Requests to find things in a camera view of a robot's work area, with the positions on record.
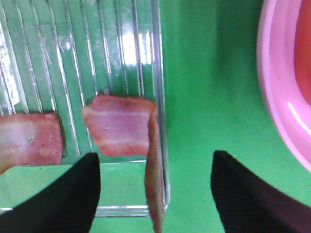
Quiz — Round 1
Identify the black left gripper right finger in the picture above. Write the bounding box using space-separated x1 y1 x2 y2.
210 150 311 233

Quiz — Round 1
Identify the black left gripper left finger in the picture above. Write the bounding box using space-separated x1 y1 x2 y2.
0 153 101 233

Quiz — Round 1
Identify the bacon strip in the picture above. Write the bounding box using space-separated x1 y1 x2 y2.
0 112 64 174
82 95 165 233

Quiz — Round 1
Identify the bread slice with crust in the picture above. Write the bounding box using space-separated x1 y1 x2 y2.
294 0 311 103

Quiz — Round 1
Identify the green tablecloth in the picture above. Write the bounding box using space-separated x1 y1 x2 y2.
0 0 311 233

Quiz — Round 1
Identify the clear left plastic container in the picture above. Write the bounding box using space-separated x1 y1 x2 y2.
0 0 171 213

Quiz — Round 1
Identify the pink plate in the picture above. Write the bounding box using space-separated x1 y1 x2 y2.
257 0 311 170

